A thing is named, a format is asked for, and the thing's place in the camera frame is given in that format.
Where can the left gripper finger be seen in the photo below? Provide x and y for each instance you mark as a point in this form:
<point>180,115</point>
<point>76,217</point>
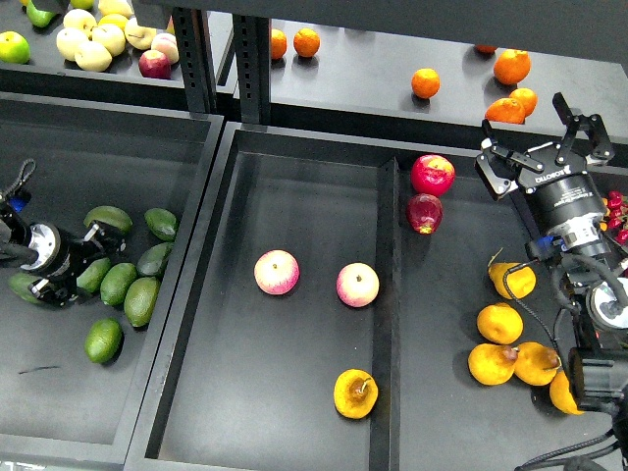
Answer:
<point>101,240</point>
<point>55,293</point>

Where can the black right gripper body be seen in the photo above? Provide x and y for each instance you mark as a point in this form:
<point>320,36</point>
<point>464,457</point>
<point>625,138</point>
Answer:
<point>560,194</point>

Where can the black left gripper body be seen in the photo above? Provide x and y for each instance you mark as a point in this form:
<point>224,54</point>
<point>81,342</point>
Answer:
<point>58,254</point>

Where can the green avocado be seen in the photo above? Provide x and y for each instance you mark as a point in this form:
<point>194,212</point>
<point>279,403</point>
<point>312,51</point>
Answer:
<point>103,340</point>
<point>109,215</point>

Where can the yellow pear with stem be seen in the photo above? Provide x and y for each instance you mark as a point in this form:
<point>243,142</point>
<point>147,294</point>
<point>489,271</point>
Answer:
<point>355,393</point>

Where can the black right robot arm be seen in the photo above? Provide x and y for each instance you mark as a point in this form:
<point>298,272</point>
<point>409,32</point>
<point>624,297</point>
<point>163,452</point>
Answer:
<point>589,286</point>

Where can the green avocado top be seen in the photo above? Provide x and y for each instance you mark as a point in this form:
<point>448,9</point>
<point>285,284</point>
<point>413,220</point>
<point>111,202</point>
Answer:
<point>109,215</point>

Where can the yellow pear top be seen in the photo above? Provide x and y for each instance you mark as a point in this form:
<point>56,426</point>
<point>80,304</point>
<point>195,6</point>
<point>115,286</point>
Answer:
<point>511,279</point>

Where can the yellow pear middle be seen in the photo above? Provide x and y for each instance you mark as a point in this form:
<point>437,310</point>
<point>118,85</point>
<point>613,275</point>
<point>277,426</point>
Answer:
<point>500,323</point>

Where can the yellow pear lower right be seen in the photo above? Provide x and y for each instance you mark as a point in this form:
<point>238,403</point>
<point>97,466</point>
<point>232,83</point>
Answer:
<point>536,364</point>

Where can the yellow pear lower left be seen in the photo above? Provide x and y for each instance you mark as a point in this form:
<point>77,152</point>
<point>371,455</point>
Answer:
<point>492,364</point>

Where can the front orange right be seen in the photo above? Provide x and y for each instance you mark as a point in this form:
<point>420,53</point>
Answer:
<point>506,110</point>

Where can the red apple upper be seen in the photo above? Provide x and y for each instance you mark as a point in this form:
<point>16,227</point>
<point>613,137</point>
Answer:
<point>432,174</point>

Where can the small orange right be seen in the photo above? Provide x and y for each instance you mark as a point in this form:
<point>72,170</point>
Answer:
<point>527,97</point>

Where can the dark red apple lower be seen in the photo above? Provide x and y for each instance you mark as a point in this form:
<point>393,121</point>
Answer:
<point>424,213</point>

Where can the large orange right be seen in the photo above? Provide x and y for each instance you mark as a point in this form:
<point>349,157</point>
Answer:
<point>512,66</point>

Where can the orange on shelf centre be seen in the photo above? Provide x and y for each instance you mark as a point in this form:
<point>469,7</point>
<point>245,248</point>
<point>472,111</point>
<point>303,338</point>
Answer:
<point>425,83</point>

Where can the orange on shelf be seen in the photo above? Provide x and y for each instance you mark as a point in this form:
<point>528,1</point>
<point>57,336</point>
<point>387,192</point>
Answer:
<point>279,44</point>
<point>425,83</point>
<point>306,42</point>

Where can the black left tray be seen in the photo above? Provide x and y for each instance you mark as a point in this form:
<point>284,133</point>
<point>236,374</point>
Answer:
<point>57,407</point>

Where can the black tray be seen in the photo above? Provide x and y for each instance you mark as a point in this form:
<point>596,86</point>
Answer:
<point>57,407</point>
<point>244,380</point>

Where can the pink apple left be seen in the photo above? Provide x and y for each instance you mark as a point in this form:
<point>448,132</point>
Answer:
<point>276,272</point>

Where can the pink apple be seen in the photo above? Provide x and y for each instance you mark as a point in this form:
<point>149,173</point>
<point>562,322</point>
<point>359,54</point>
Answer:
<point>276,272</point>
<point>357,284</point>

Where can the pink apple right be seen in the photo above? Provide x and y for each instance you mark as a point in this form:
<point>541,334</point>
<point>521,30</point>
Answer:
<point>357,284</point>

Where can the red apple on shelf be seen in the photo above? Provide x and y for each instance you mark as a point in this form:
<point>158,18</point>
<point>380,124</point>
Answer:
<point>154,64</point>

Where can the black centre tray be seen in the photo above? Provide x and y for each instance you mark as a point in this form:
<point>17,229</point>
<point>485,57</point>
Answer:
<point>244,380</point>

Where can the green apple on shelf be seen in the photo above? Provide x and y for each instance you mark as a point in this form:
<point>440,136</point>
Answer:
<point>14,48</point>

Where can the orange on shelf left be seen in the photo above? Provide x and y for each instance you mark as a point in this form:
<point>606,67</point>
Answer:
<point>279,44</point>

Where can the black shelf post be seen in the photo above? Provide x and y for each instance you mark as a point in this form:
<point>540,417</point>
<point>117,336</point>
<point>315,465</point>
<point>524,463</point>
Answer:
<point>252,41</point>

